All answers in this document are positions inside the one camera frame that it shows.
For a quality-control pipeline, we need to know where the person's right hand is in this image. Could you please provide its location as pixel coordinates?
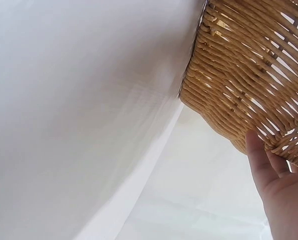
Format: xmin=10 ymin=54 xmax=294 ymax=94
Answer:
xmin=246 ymin=130 xmax=298 ymax=240

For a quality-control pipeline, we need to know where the woven wicker basket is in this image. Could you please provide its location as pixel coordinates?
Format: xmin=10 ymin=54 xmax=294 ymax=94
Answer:
xmin=179 ymin=0 xmax=298 ymax=174

